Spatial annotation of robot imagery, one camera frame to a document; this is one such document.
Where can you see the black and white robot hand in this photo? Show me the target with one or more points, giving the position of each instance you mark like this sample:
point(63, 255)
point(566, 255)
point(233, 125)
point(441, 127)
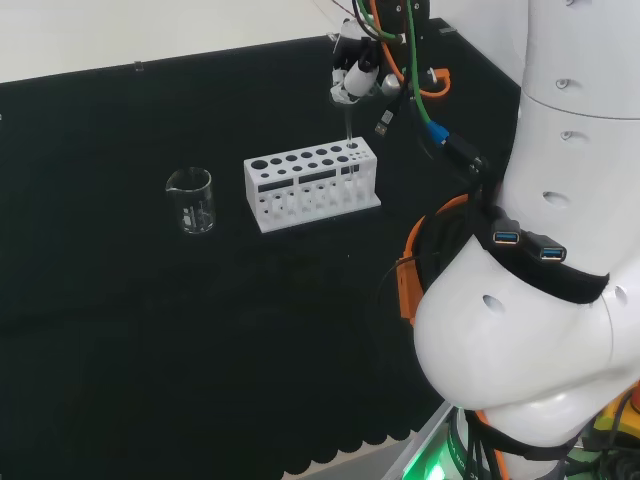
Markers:
point(360, 77)

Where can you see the clear glass rod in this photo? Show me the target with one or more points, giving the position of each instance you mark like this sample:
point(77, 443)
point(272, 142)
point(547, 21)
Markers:
point(348, 125)

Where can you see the white test tube rack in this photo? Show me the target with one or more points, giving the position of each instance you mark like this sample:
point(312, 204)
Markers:
point(320, 216)

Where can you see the clear glass beaker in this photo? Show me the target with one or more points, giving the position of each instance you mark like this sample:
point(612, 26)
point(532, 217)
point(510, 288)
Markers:
point(200, 215)

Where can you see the black bench cloth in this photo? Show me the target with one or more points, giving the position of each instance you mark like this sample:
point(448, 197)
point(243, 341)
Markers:
point(150, 325)

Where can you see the yellow stop button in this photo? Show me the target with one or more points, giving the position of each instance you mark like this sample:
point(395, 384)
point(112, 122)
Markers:
point(606, 420)

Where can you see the grey metal base plate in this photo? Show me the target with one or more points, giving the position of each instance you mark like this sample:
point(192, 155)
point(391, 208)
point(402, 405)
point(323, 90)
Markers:
point(405, 455)

